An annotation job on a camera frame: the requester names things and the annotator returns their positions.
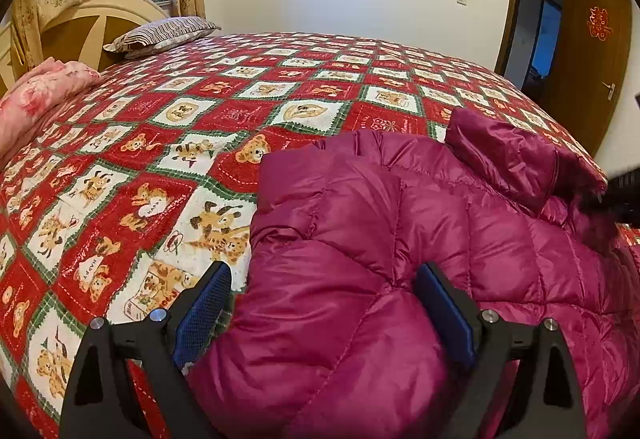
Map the cream wooden headboard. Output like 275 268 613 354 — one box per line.
0 0 171 94

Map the red paper door decoration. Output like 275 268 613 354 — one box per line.
586 5 613 40

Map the red checked bear-print blanket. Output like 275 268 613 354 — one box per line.
0 33 640 439

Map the pink floral quilt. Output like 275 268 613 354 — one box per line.
0 58 103 160

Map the magenta puffer jacket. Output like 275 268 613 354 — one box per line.
187 106 640 439

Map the striped pillow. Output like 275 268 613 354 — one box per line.
103 16 222 60

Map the brown wooden door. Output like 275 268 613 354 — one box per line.
552 0 633 157

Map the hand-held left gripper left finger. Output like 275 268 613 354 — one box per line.
60 260 233 439

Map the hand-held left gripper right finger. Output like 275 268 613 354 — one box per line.
414 263 588 439

